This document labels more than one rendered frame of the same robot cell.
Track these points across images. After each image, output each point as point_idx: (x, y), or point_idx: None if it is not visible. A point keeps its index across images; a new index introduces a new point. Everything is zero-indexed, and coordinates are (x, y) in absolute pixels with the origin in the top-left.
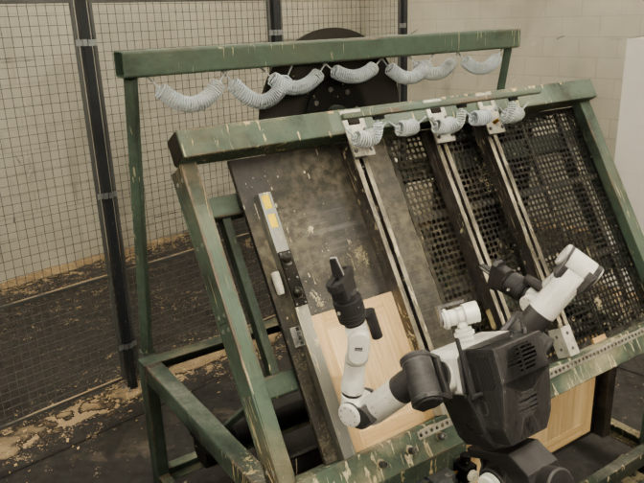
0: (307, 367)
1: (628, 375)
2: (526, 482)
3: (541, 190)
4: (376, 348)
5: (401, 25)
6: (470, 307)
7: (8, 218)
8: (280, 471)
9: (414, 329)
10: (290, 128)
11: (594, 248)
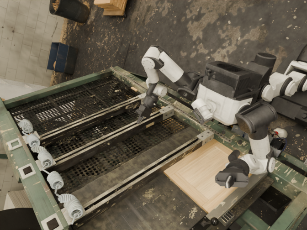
0: (236, 206)
1: (116, 101)
2: (270, 69)
3: (65, 115)
4: (200, 171)
5: None
6: (199, 103)
7: None
8: (306, 201)
9: (181, 153)
10: None
11: (50, 129)
